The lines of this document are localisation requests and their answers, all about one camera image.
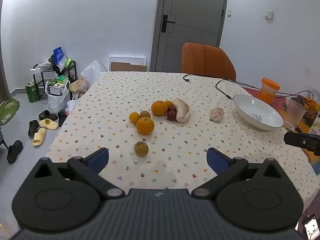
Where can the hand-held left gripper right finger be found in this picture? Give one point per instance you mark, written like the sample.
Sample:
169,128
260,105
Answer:
215,159

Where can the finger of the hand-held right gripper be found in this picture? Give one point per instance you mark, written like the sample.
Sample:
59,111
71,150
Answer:
296,140

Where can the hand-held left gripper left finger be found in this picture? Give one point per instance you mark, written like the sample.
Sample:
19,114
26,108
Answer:
98,160

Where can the small peeled pomelo piece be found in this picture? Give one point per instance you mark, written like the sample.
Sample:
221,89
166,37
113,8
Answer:
216,115

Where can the white ceramic bowl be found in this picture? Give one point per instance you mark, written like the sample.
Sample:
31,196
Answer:
257,111

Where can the small orange tangerine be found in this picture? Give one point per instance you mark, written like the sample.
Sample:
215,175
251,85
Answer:
169,103
134,117

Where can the large orange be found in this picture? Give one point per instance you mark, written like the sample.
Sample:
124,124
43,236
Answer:
145,126
159,108

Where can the large pomelo segment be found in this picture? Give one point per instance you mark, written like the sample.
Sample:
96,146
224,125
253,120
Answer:
182,110

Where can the red jujube fruit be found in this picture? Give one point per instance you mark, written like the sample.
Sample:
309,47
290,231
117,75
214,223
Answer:
171,116
172,109

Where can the clear plastic cup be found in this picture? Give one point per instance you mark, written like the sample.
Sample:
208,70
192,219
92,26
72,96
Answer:
295,115

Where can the yellow printed paper bag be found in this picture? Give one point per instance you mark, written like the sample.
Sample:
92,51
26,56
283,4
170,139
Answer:
308,116

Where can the red printed table mat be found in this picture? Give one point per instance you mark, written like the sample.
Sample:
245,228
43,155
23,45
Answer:
280,103

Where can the brownish green round fruit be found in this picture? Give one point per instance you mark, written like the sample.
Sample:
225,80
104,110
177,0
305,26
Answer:
141,149
145,114

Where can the orange lidded plastic container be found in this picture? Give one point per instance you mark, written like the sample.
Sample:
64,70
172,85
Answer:
268,90

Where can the yellow slipper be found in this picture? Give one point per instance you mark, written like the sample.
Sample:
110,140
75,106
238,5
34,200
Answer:
39,136
48,124

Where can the black slipper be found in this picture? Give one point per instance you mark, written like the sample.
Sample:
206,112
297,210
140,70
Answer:
14,151
33,127
47,115

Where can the white plastic shopping bag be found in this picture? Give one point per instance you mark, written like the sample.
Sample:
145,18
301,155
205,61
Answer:
58,101

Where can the brown paper bag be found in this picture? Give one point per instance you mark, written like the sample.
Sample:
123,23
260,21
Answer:
78,86

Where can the smartphone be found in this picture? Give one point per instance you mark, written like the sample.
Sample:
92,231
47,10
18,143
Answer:
311,227

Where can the clear plastic bag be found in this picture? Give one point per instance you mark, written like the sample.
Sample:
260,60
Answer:
91,72

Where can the black metal rack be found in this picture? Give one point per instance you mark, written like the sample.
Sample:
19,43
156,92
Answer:
72,71

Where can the green paper bag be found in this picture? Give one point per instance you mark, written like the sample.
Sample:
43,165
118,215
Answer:
32,93

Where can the brown cardboard sheet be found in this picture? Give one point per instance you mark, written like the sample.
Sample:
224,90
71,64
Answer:
127,67

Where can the orange chair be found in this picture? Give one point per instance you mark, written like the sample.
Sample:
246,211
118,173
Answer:
207,60

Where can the green patterned cushion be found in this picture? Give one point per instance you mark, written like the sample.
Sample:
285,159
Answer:
7,111

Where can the white flat board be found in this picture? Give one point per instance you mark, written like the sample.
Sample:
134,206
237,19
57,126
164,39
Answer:
127,58

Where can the blue and white bag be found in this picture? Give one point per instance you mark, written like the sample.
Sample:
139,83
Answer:
58,56

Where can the grey door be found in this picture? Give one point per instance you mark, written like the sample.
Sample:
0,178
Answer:
197,7

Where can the white wall switch box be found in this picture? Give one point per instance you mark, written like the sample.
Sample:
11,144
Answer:
269,14

